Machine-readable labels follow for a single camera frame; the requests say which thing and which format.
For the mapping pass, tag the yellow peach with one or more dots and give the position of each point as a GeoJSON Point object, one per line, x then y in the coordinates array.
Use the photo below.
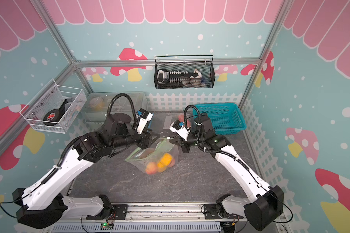
{"type": "Point", "coordinates": [161, 167]}
{"type": "Point", "coordinates": [166, 159]}

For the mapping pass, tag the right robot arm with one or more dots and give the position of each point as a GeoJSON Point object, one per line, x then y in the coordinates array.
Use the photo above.
{"type": "Point", "coordinates": [265, 203]}

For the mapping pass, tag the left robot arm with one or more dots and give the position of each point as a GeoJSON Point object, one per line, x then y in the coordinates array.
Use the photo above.
{"type": "Point", "coordinates": [42, 204]}

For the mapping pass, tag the teal plastic basket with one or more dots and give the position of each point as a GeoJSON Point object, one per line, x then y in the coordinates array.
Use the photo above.
{"type": "Point", "coordinates": [226, 118]}

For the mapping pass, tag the small green circuit board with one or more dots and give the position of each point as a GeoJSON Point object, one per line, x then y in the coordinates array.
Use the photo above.
{"type": "Point", "coordinates": [106, 226]}

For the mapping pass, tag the pink peach front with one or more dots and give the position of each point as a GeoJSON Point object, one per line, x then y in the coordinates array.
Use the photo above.
{"type": "Point", "coordinates": [145, 153]}

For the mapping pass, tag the red orange peach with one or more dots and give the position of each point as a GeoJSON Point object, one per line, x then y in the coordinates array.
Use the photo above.
{"type": "Point", "coordinates": [151, 168]}

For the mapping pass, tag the black wire mesh basket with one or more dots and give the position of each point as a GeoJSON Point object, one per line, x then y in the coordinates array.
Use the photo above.
{"type": "Point", "coordinates": [204, 63]}

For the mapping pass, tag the green zipper bag with coasters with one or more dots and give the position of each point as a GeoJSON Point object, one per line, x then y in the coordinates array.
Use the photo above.
{"type": "Point", "coordinates": [161, 146]}

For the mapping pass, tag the white black items in basket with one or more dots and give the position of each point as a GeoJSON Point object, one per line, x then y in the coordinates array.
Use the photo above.
{"type": "Point", "coordinates": [178, 78]}

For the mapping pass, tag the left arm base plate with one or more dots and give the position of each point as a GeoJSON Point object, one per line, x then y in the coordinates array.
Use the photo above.
{"type": "Point", "coordinates": [117, 212]}

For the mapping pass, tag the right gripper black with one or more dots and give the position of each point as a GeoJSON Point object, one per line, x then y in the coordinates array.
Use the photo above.
{"type": "Point", "coordinates": [185, 148]}

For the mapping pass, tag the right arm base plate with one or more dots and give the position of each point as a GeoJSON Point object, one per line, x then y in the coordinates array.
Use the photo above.
{"type": "Point", "coordinates": [213, 211]}

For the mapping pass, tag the clear blue zip-top bag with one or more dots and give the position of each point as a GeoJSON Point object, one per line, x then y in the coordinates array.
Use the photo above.
{"type": "Point", "coordinates": [169, 119]}

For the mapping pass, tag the translucent green storage box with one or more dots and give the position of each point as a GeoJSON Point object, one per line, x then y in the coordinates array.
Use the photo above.
{"type": "Point", "coordinates": [95, 108]}

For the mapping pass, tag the black tape roll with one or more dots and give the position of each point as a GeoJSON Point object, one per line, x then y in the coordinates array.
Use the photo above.
{"type": "Point", "coordinates": [55, 115]}

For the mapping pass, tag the clear acrylic wall bin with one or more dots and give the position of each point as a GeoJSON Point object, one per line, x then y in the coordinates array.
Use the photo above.
{"type": "Point", "coordinates": [51, 97]}

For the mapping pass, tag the pink peach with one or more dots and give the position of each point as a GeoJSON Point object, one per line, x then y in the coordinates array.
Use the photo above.
{"type": "Point", "coordinates": [145, 153]}
{"type": "Point", "coordinates": [181, 117]}

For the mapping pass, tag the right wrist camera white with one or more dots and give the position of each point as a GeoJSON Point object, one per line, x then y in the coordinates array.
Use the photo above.
{"type": "Point", "coordinates": [179, 128]}

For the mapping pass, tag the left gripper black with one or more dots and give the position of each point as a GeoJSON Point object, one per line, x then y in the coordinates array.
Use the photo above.
{"type": "Point", "coordinates": [146, 137]}

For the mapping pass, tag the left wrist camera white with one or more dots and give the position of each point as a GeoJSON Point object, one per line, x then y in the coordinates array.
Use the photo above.
{"type": "Point", "coordinates": [143, 118]}

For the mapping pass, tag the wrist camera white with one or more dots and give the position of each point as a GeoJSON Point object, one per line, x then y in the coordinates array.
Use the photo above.
{"type": "Point", "coordinates": [143, 118]}
{"type": "Point", "coordinates": [179, 128]}

